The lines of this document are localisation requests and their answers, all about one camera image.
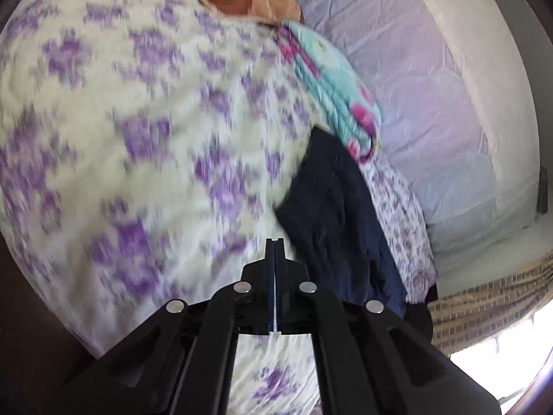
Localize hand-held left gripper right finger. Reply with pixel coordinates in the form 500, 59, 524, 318
275, 239, 502, 415

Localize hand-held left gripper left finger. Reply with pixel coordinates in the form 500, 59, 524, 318
43, 239, 276, 415

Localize navy pants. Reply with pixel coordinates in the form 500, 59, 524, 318
274, 126, 409, 317

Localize black garment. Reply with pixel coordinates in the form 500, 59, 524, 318
405, 284, 436, 347

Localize checkered beige curtain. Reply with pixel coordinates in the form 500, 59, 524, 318
428, 253, 553, 355

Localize bright window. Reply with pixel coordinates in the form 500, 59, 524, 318
449, 307, 553, 407

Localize purple floral bedspread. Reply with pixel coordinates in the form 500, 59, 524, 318
0, 0, 439, 415

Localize folded teal floral quilt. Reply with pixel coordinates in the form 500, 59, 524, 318
276, 19, 383, 165

